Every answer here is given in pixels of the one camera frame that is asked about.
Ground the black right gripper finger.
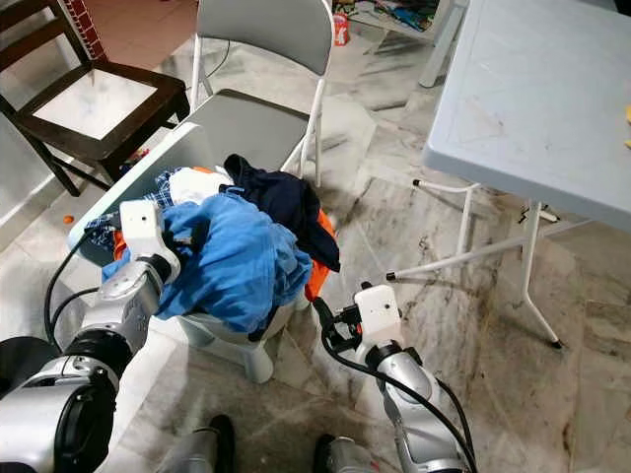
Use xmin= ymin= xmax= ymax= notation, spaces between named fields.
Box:
xmin=311 ymin=296 xmax=341 ymax=342

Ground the white crumpled cloth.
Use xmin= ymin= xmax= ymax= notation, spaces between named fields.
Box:
xmin=168 ymin=166 xmax=233 ymax=208

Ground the blue plaid cloth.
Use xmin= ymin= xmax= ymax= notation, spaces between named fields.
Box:
xmin=84 ymin=169 xmax=174 ymax=252

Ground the white laundry basket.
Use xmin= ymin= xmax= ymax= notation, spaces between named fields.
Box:
xmin=67 ymin=123 xmax=302 ymax=385

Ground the dark navy cloth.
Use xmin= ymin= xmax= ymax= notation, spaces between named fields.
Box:
xmin=222 ymin=155 xmax=341 ymax=274

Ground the dark wooden chair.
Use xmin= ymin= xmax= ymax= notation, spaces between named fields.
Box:
xmin=0 ymin=0 xmax=191 ymax=196

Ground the dark left robot foot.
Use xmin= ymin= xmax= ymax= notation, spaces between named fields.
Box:
xmin=158 ymin=414 xmax=238 ymax=473

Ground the black round stand base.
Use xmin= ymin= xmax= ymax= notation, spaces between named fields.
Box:
xmin=0 ymin=337 xmax=65 ymax=400

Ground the white folding chair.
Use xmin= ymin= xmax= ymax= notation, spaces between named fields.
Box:
xmin=173 ymin=0 xmax=336 ymax=188

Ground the red brick pillar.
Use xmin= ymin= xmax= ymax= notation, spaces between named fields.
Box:
xmin=64 ymin=0 xmax=107 ymax=62

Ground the small red box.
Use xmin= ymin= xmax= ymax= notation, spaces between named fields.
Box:
xmin=333 ymin=12 xmax=351 ymax=47

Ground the low white cluttered shelf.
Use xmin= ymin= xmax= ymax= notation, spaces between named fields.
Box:
xmin=340 ymin=0 xmax=445 ymax=35

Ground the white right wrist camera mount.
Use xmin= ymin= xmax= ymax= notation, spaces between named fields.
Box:
xmin=353 ymin=284 xmax=403 ymax=356

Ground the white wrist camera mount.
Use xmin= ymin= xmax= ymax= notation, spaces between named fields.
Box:
xmin=118 ymin=199 xmax=180 ymax=282
xmin=353 ymin=284 xmax=403 ymax=356

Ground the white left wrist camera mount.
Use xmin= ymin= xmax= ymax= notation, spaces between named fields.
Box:
xmin=118 ymin=199 xmax=180 ymax=282

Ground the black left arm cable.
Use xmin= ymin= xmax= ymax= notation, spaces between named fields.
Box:
xmin=42 ymin=236 xmax=124 ymax=356

